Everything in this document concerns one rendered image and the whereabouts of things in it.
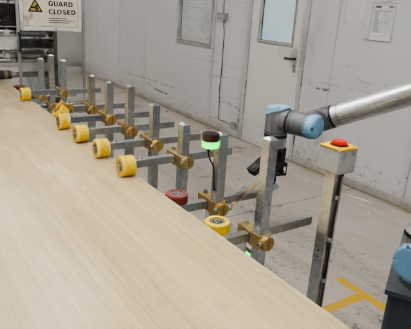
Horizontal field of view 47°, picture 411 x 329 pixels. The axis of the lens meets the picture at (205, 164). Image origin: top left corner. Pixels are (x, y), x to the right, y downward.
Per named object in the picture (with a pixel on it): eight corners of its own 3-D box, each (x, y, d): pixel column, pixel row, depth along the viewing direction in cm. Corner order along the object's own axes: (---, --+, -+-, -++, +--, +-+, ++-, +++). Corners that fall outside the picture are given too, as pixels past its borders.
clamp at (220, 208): (208, 202, 184) (209, 190, 182) (228, 215, 173) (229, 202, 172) (196, 204, 181) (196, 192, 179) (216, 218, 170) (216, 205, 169)
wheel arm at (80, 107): (130, 106, 288) (130, 101, 287) (132, 107, 286) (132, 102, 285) (71, 110, 268) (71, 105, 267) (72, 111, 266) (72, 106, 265)
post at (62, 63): (66, 132, 319) (64, 59, 303) (68, 133, 316) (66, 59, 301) (60, 132, 317) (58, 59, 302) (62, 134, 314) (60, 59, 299)
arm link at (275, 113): (284, 108, 176) (261, 104, 182) (280, 140, 180) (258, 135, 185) (297, 105, 183) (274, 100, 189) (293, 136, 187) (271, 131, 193)
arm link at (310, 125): (329, 113, 178) (299, 107, 185) (315, 117, 169) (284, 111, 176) (325, 137, 181) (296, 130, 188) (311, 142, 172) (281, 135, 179)
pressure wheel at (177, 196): (179, 215, 177) (181, 186, 173) (190, 223, 170) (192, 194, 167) (160, 219, 172) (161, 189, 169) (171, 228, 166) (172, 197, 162)
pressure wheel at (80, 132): (85, 120, 222) (90, 132, 218) (82, 132, 227) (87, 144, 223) (72, 121, 218) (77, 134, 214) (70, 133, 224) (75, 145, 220)
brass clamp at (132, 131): (127, 130, 239) (127, 120, 238) (139, 136, 229) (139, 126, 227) (115, 131, 236) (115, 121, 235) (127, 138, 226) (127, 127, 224)
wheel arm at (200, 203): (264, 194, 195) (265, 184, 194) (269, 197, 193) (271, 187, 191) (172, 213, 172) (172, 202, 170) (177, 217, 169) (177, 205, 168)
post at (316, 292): (312, 308, 143) (334, 166, 128) (324, 317, 139) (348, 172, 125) (301, 313, 140) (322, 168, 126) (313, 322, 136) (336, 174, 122)
